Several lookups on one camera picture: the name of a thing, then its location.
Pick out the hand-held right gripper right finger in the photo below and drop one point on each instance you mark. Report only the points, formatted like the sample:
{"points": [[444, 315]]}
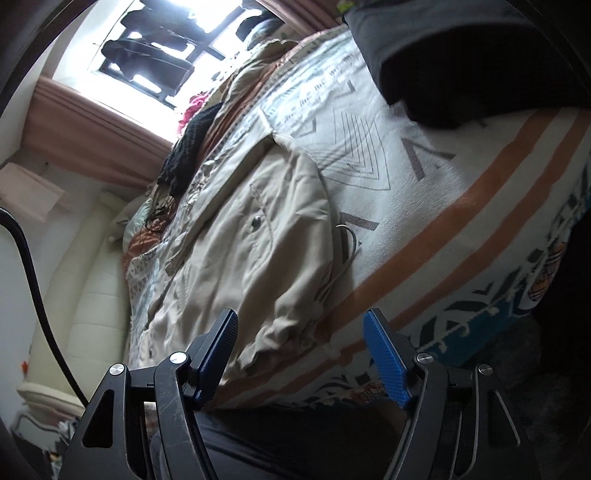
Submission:
{"points": [[388, 360]]}

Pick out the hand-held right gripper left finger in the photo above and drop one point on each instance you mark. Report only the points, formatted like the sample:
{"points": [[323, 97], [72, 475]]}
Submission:
{"points": [[217, 350]]}

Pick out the beige jacket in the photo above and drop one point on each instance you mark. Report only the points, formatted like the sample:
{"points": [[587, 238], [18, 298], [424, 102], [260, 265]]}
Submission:
{"points": [[240, 258]]}

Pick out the cream padded headboard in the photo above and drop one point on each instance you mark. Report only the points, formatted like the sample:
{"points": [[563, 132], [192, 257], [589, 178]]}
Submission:
{"points": [[92, 286]]}

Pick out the light green pillow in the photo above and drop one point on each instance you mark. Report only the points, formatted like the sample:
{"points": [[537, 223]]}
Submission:
{"points": [[136, 221]]}

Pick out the cream leather cushion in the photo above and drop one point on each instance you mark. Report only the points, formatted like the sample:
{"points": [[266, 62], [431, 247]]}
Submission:
{"points": [[51, 392]]}

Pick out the patterned white blanket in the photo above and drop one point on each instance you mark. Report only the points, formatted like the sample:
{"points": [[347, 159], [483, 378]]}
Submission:
{"points": [[415, 184]]}

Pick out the black knit sweater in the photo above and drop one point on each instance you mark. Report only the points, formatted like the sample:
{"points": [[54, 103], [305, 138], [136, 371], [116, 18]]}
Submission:
{"points": [[189, 143]]}

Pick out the red cloth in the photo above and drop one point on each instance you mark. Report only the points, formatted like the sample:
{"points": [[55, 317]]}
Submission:
{"points": [[194, 108]]}

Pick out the pink curtain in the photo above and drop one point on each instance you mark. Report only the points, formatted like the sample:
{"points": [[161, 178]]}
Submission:
{"points": [[295, 14], [101, 134]]}

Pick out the window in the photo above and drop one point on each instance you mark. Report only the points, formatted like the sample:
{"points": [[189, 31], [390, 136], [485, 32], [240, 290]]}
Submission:
{"points": [[138, 100]]}

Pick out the beige crumpled duvet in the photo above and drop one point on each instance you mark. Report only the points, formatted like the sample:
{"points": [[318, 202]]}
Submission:
{"points": [[249, 69]]}

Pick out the dark hanging jacket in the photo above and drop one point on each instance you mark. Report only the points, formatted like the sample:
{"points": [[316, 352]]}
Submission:
{"points": [[152, 64], [161, 23]]}

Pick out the black garment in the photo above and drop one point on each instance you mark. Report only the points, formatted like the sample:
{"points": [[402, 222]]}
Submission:
{"points": [[461, 60]]}

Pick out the grey blue pillow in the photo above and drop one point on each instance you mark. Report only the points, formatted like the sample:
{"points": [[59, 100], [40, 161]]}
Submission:
{"points": [[268, 30]]}

